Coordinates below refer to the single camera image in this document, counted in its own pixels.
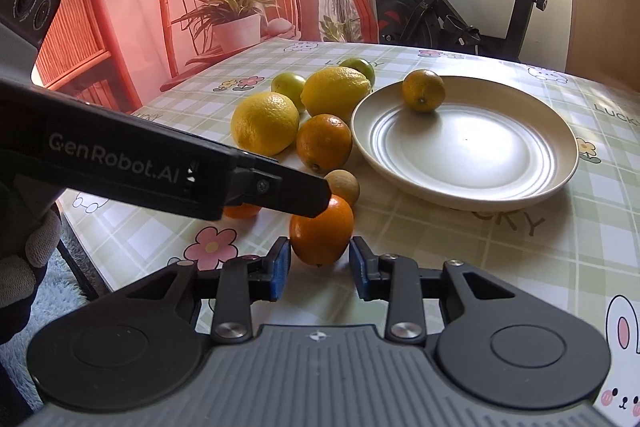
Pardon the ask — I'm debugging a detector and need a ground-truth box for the green plaid tablecloth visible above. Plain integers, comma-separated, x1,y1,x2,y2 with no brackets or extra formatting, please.
57,39,640,427

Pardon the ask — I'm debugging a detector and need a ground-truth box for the small brown kiwi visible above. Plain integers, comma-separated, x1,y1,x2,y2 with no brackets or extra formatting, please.
324,170,361,208

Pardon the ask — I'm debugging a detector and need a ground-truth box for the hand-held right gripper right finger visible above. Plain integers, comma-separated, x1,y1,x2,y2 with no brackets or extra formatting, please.
348,236,521,344

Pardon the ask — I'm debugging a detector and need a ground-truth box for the light blue fluffy rug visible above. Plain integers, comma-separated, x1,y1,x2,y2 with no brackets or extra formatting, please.
0,232,96,408

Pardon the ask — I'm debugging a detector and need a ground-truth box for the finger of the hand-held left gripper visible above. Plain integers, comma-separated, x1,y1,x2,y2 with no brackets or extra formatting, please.
229,154,333,219

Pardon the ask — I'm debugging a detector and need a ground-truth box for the orange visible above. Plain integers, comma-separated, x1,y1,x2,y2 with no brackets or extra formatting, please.
402,69,446,114
296,114,354,174
289,195,355,268
222,203,263,220

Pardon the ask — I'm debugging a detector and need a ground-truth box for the cream round plate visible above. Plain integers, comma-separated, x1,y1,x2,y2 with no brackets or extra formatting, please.
351,76,580,211

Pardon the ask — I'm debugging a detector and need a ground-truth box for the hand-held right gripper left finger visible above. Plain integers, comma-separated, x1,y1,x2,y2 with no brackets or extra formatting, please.
110,236,292,342

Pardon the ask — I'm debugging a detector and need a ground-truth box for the green plum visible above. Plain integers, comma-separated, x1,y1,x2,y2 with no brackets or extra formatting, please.
341,58,376,88
271,73,307,112

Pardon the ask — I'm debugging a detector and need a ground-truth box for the yellow lemon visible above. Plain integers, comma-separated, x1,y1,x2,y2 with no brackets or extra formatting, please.
231,92,301,156
300,67,373,124

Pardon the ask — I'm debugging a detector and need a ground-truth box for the person's left hand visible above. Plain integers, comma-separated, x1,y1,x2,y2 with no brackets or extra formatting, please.
0,206,63,343

